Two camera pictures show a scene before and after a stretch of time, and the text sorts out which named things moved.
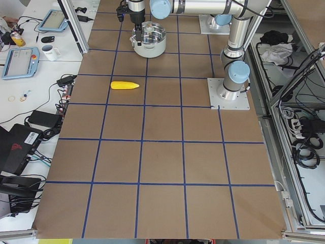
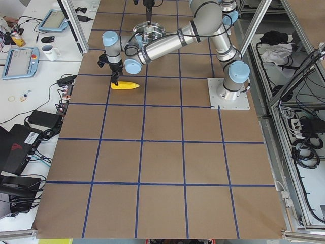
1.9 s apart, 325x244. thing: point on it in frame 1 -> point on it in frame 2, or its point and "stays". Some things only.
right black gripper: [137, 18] -> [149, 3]
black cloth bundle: [274, 37] stays
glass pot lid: [152, 32] stays
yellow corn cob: [123, 85] stays
